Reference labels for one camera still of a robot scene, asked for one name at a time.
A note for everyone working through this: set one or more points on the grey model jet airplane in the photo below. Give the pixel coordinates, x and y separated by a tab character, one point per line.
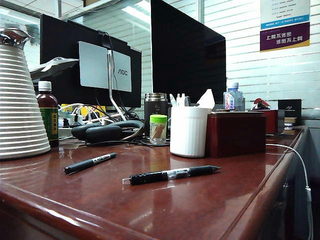
50	68

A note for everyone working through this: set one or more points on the small black box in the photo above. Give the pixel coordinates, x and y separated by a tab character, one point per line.
290	107

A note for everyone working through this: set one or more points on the white pen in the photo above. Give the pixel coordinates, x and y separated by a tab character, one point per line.
173	101
180	101

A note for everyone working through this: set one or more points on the brown bottle green label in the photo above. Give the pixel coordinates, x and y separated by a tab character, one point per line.
48	107

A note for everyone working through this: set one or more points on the white ribbed thermos jug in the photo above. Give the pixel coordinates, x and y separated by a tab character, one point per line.
20	112

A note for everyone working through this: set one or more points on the red black ornament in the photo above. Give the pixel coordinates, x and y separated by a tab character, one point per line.
260	102

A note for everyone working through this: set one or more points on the stacked books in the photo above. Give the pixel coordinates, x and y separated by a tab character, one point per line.
290	121

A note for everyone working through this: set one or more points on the large black monitor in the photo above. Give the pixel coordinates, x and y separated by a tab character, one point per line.
185	50

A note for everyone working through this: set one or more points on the black clear gel pen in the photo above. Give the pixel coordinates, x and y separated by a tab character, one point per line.
150	177

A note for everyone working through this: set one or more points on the white power strip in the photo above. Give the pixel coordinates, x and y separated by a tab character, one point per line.
66	131

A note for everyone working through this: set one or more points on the white tissue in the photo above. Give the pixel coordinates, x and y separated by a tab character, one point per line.
207	98

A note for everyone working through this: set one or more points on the purple and white poster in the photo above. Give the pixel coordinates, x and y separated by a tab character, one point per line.
285	37

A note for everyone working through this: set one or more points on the black AOC monitor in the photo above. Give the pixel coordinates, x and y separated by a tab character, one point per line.
60	45

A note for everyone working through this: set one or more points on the dark steel thermos cup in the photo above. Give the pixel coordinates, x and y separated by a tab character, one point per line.
155	107

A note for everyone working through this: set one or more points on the white ribbed pen holder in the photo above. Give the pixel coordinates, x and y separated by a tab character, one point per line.
187	132

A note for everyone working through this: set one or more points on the silver monitor stand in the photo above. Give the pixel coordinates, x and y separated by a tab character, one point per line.
110	75

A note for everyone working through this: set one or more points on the red wooden tissue box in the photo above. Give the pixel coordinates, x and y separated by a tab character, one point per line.
235	135

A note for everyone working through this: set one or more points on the grey desk item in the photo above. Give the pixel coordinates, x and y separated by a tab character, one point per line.
191	102

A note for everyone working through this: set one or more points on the black headphones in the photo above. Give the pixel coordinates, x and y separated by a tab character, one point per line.
100	132

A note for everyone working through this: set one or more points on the yellow box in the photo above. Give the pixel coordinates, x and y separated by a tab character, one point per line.
65	107

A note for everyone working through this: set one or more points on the clear water bottle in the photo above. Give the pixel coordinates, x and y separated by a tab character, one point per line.
233	97

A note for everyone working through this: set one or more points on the green-lid toothpick jar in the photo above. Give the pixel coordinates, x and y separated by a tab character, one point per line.
158	130

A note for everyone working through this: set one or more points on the black silver marker pen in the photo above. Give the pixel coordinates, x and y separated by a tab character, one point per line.
85	164

